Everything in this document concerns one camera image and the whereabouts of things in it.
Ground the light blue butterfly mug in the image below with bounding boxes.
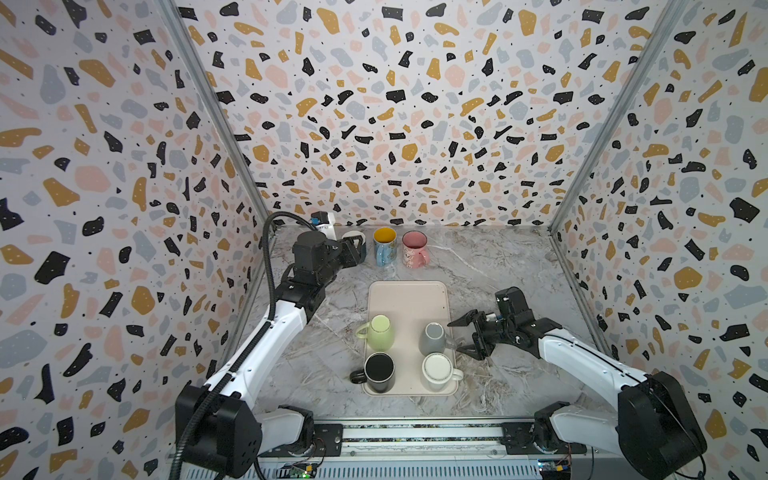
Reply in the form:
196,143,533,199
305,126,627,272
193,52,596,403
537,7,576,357
373,227,397,267

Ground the white mug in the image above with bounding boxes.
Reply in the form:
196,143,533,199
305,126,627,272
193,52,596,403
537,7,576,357
421,353,464,392

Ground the grey mug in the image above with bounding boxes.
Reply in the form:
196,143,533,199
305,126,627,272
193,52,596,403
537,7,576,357
419,322,447,356

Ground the pink patterned mug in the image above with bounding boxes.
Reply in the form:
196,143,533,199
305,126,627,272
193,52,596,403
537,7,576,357
402,231,430,269

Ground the dark green mug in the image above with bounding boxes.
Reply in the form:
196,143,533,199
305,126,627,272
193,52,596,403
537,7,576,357
342,230,367,265

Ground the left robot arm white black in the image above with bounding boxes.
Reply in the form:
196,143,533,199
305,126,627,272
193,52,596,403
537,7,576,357
169,230,365,479

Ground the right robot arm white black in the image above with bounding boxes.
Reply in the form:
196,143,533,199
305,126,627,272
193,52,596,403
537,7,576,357
450,287,707,479

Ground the light green mug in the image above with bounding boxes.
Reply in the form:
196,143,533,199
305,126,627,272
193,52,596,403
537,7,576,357
355,315,395,352

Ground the black mug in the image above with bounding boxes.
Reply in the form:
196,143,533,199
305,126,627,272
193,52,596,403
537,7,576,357
349,352,395,394

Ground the cream rectangular tray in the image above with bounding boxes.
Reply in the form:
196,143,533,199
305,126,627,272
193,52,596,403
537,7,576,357
367,281,459,397

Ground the right circuit board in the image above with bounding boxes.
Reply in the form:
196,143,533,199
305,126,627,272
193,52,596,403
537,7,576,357
537,459,571,480

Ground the left green circuit board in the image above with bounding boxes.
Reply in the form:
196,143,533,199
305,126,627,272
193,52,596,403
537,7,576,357
276,462,318,479

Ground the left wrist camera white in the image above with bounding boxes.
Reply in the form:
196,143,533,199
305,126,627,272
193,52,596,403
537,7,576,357
310,211,337,240

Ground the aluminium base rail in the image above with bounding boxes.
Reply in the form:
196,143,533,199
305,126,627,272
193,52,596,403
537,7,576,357
243,417,640,479

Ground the left aluminium corner post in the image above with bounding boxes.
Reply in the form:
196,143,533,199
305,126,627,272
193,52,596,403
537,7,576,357
156,0,269,233

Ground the aluminium corner post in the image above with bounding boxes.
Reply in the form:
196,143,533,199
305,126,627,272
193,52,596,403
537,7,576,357
547,0,688,238
156,0,269,233

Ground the left black corrugated cable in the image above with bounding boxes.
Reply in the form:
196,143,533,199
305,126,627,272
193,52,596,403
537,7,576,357
167,209,319,480

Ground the right aluminium corner post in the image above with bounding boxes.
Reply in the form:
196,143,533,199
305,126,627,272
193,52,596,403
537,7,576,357
547,0,688,238

